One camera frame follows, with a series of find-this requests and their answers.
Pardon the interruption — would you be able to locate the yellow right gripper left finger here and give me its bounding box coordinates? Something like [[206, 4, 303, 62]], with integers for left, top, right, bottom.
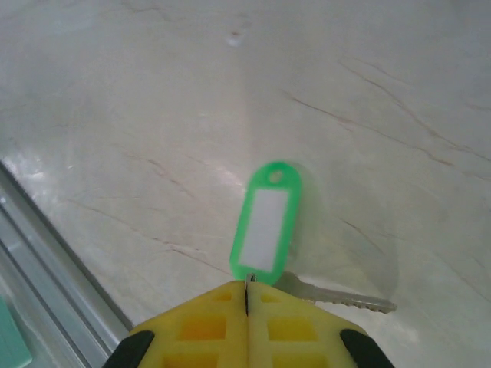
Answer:
[[103, 279, 249, 368]]

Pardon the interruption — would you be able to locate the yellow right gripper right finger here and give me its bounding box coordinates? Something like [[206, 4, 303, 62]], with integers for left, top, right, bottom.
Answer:
[[248, 283, 392, 368]]

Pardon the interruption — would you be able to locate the silver metal key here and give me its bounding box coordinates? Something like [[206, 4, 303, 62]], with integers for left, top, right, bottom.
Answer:
[[278, 271, 398, 314]]

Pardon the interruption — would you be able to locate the green plastic key tag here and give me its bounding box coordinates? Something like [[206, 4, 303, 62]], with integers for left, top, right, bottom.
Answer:
[[229, 160, 304, 287]]

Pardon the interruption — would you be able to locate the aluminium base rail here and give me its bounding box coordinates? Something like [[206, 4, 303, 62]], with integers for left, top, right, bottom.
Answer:
[[0, 155, 133, 368]]

